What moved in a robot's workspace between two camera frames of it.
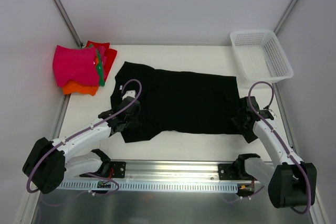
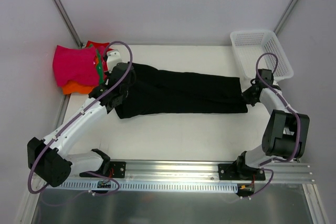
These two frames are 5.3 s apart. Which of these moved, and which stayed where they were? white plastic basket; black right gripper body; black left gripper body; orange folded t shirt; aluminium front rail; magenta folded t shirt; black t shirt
Moved: black left gripper body; black t shirt; black right gripper body
Stayed: orange folded t shirt; magenta folded t shirt; aluminium front rail; white plastic basket
